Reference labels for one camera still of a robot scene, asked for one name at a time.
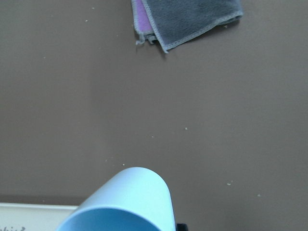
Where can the light blue plastic cup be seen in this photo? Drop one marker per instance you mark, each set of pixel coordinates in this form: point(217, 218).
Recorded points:
point(135, 199)

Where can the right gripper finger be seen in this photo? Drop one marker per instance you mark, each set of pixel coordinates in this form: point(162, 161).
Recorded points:
point(181, 227)

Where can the white rabbit tray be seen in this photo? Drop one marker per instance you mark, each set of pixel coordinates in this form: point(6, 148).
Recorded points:
point(31, 217)

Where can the grey folded cloth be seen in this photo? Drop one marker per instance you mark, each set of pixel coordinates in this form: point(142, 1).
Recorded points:
point(174, 22)

